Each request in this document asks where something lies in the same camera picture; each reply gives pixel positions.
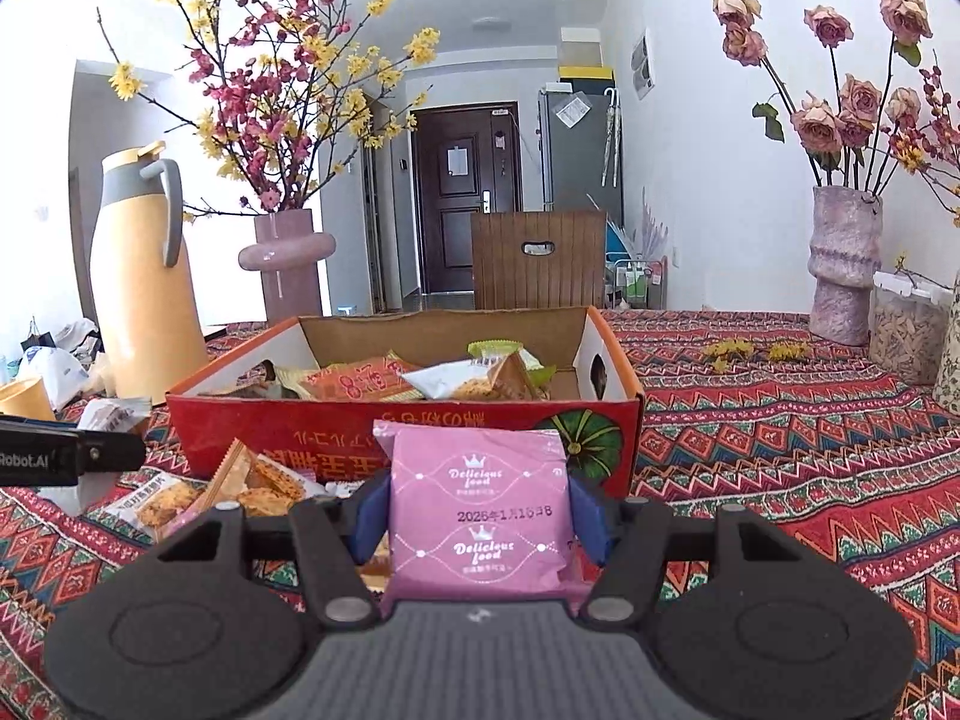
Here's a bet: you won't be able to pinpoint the fallen yellow blossoms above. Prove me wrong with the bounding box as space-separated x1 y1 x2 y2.
701 339 813 374

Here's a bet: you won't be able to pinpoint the red cardboard box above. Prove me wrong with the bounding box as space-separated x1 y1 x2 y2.
165 305 644 500

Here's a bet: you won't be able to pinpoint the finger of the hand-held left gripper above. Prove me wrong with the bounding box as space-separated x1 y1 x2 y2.
76 430 148 476

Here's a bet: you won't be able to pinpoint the white folded umbrella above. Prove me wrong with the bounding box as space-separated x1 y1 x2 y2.
600 86 623 187

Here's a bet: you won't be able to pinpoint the pink and yellow blossom branches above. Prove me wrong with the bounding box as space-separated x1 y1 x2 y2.
96 0 442 224

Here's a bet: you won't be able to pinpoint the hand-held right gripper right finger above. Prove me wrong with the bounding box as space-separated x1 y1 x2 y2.
568 476 807 631

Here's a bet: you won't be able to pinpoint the white label crisp packet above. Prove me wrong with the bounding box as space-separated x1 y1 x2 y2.
105 476 205 542

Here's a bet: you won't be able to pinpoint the pink glass vase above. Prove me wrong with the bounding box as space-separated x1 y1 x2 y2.
238 208 337 323

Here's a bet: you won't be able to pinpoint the white plastic bag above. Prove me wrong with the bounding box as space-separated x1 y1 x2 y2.
19 319 103 400

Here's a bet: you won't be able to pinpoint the yellow mug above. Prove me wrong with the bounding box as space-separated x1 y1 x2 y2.
0 379 58 422

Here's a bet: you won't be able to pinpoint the white snack packet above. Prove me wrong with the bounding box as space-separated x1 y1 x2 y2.
405 360 485 400
75 399 152 436

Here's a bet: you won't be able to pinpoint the orange clear crisp packet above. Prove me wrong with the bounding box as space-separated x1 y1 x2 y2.
206 439 331 520

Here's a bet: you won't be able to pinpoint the brown wooden chair back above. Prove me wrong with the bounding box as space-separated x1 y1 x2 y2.
470 210 607 311

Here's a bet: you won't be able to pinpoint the large orange snack packet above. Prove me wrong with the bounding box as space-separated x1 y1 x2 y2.
300 356 422 403

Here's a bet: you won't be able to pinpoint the dried pink roses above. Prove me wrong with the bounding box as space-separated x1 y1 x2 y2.
711 0 946 192

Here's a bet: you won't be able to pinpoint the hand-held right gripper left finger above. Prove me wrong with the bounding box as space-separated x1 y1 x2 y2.
156 475 392 632

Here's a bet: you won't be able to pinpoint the grey refrigerator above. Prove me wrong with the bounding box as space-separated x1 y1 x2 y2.
537 86 625 212

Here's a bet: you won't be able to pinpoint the small storage rack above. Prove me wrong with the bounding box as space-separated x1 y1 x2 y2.
606 255 668 309

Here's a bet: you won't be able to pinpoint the pink snack packet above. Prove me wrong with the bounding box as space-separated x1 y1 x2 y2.
373 420 595 616

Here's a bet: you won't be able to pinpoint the dark entrance door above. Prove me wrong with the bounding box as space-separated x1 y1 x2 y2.
409 101 522 297

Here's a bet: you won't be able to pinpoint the white speckled vase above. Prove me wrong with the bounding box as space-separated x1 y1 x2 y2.
932 307 960 418

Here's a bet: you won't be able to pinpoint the clear jar with white lid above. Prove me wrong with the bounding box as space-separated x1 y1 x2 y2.
868 270 953 386

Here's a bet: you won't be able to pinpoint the red berry and yellow branches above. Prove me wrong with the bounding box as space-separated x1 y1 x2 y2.
892 52 960 230

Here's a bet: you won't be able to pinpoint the yellow thermos jug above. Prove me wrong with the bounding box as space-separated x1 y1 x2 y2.
90 141 212 404

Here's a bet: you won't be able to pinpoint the textured pink ceramic vase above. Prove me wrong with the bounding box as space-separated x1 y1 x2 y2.
808 186 884 347

